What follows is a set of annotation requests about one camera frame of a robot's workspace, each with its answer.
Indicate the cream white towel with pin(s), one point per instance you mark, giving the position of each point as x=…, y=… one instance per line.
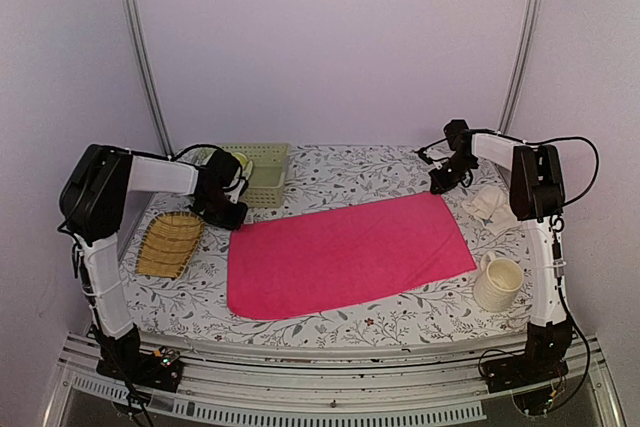
x=491, y=208

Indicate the right aluminium frame post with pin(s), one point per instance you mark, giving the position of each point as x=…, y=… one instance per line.
x=526, y=39

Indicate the woven bamboo tray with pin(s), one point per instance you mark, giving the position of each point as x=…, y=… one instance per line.
x=168, y=244

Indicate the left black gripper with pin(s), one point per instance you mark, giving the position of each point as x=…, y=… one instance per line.
x=234, y=223

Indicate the pink towel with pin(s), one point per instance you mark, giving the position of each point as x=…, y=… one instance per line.
x=294, y=266

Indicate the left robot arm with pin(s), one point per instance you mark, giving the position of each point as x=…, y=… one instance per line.
x=92, y=205

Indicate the left aluminium frame post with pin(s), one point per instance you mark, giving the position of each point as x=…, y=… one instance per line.
x=135, y=28

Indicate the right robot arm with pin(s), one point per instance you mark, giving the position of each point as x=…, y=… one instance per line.
x=536, y=198

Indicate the cream ribbed mug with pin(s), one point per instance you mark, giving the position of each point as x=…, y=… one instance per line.
x=498, y=283

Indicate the green plastic basket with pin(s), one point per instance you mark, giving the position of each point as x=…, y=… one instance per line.
x=267, y=178

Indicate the aluminium front rail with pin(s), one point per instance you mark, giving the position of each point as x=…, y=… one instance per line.
x=225, y=384

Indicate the green patterned rolled towel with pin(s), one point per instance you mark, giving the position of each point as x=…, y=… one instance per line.
x=246, y=165

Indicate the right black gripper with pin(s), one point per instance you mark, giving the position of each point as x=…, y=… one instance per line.
x=442, y=185

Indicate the aluminium frame post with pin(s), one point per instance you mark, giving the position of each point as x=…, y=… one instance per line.
x=135, y=28
x=526, y=39

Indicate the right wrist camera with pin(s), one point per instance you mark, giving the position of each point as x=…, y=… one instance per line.
x=431, y=158

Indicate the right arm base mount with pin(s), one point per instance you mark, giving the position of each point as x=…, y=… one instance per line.
x=503, y=371

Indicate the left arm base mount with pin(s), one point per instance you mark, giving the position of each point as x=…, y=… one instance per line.
x=157, y=371

